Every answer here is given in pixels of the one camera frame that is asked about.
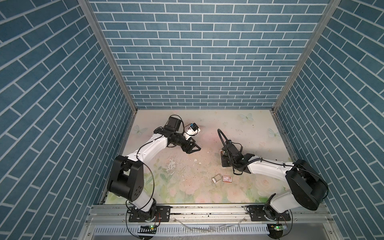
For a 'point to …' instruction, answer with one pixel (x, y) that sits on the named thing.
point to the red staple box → (227, 179)
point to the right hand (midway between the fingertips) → (222, 157)
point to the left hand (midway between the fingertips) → (196, 144)
